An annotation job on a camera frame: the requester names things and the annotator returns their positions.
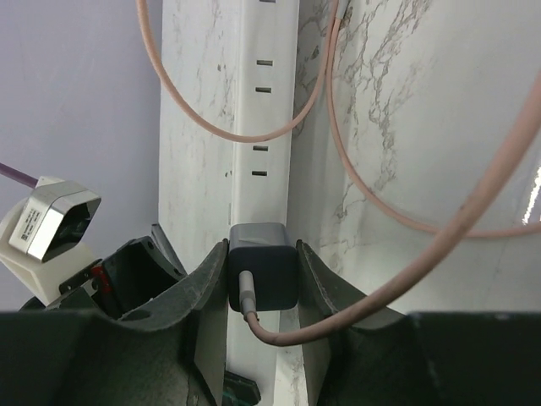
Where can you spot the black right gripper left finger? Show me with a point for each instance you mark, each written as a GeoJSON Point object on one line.
{"type": "Point", "coordinates": [169, 351]}

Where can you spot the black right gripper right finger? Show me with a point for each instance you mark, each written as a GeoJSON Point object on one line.
{"type": "Point", "coordinates": [428, 358]}

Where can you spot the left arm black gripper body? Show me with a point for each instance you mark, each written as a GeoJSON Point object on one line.
{"type": "Point", "coordinates": [137, 272]}

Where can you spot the grey small charger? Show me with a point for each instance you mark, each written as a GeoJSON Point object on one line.
{"type": "Point", "coordinates": [265, 250]}

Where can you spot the white power strip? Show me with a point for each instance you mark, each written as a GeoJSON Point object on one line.
{"type": "Point", "coordinates": [260, 173]}

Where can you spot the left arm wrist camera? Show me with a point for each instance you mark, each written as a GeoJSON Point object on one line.
{"type": "Point", "coordinates": [41, 237]}

